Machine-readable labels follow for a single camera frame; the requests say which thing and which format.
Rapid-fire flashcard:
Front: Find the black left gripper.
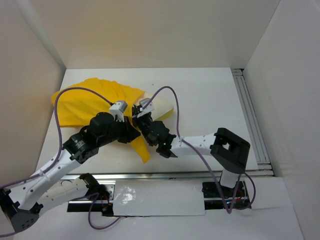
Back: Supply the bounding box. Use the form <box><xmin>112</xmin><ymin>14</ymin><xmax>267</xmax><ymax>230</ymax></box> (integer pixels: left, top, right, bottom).
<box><xmin>97</xmin><ymin>115</ymin><xmax>141</xmax><ymax>147</ymax></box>

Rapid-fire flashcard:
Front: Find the cream white pillow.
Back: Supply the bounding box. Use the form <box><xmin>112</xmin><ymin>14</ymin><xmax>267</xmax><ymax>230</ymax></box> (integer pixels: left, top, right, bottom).
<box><xmin>151</xmin><ymin>95</ymin><xmax>174</xmax><ymax>121</ymax></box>

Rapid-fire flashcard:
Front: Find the yellow printed pillowcase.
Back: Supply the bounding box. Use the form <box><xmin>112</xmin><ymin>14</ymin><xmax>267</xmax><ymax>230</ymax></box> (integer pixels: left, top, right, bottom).
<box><xmin>51</xmin><ymin>77</ymin><xmax>152</xmax><ymax>165</ymax></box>

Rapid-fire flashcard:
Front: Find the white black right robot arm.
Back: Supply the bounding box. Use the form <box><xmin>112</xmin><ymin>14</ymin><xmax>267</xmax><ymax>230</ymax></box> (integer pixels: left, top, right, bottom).
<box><xmin>132</xmin><ymin>113</ymin><xmax>251</xmax><ymax>196</ymax></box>

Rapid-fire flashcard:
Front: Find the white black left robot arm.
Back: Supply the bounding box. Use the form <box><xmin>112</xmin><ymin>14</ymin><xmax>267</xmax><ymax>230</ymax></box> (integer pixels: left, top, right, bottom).
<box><xmin>0</xmin><ymin>112</ymin><xmax>141</xmax><ymax>233</ymax></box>

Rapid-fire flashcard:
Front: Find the white cover sheet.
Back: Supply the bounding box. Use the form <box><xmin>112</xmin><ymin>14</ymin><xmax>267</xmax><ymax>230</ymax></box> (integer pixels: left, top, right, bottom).
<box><xmin>112</xmin><ymin>179</ymin><xmax>205</xmax><ymax>217</ymax></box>

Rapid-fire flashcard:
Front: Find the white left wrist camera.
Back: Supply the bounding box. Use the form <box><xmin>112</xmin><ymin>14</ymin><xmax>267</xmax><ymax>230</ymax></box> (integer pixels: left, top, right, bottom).
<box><xmin>109</xmin><ymin>100</ymin><xmax>128</xmax><ymax>122</ymax></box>

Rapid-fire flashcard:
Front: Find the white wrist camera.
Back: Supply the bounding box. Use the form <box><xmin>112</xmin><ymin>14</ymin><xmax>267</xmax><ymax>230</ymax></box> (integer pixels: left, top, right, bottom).
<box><xmin>137</xmin><ymin>98</ymin><xmax>155</xmax><ymax>118</ymax></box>
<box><xmin>109</xmin><ymin>100</ymin><xmax>128</xmax><ymax>122</ymax></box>

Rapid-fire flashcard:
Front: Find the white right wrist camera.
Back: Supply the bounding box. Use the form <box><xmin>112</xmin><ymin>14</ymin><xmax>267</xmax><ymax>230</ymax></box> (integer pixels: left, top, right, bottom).
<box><xmin>137</xmin><ymin>98</ymin><xmax>155</xmax><ymax>118</ymax></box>

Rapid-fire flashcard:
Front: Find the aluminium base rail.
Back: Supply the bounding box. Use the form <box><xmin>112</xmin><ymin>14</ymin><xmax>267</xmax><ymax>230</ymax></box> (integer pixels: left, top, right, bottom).
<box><xmin>60</xmin><ymin>172</ymin><xmax>252</xmax><ymax>217</ymax></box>

